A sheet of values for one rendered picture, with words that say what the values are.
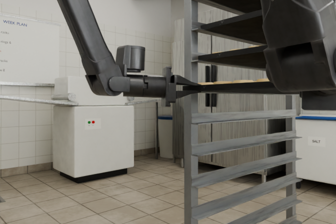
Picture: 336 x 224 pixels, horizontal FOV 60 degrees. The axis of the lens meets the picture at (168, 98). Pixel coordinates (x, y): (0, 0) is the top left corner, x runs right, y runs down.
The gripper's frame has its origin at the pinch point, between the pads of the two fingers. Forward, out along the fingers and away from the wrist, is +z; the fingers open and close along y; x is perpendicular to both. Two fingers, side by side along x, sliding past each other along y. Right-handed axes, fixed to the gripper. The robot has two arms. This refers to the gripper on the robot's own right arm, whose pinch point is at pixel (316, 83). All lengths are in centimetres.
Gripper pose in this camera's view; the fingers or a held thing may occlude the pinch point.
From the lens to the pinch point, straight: 61.1
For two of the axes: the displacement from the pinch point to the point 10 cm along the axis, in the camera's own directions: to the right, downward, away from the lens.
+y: -0.2, 10.0, -0.4
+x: 9.4, 0.1, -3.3
